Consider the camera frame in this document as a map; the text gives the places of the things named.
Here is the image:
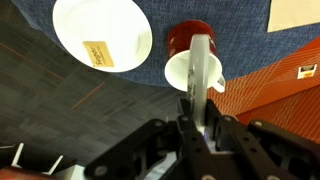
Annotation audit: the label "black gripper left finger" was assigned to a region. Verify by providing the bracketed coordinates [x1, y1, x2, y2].
[176, 97, 202, 135]

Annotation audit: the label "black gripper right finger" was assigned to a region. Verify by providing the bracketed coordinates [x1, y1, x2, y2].
[204, 99, 235, 138]

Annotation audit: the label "red mug with white inside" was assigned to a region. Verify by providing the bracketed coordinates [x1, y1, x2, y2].
[163, 19, 227, 94]

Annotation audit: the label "orange patterned sofa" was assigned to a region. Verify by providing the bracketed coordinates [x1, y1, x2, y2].
[205, 35, 320, 145]

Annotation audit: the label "round table with blue cloth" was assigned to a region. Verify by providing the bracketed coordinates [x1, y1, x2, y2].
[10, 0, 320, 89]

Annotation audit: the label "white label on sofa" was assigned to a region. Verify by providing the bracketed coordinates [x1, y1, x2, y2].
[296, 63, 318, 80]

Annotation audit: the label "yellow sugar packet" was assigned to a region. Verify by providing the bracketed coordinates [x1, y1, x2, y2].
[81, 40, 115, 69]

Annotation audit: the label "small white plate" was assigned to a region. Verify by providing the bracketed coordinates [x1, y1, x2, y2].
[51, 0, 154, 74]

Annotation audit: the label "brown paper napkin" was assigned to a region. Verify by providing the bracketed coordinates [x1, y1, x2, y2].
[266, 0, 320, 34]

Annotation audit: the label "orange corner sofa white legs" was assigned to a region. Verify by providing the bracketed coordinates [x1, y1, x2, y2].
[0, 142, 65, 180]

